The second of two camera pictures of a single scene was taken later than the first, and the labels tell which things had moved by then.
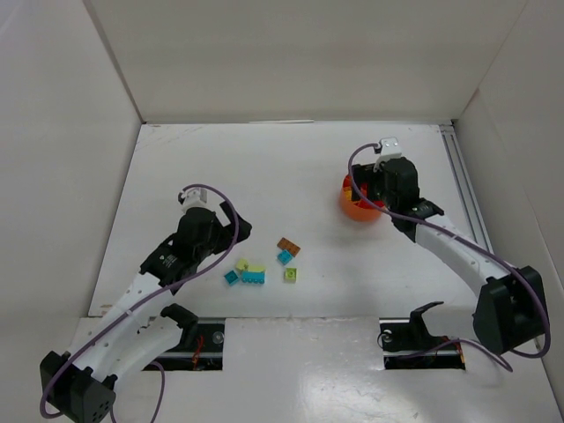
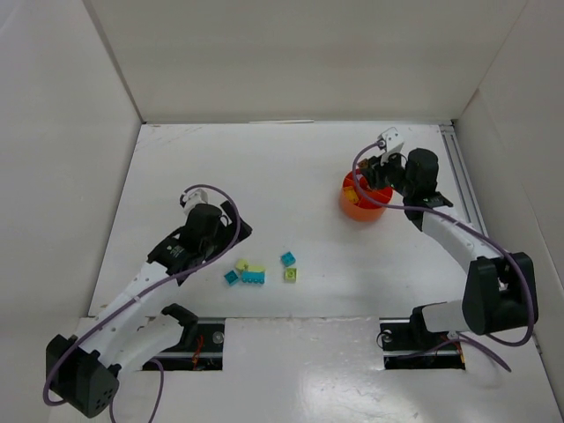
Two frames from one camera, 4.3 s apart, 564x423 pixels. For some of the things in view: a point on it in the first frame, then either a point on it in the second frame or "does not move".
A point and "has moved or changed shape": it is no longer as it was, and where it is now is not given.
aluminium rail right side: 470,203 does not move
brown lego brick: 285,244 has moved or changed shape
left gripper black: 230,226 does not move
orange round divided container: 354,205 does not move
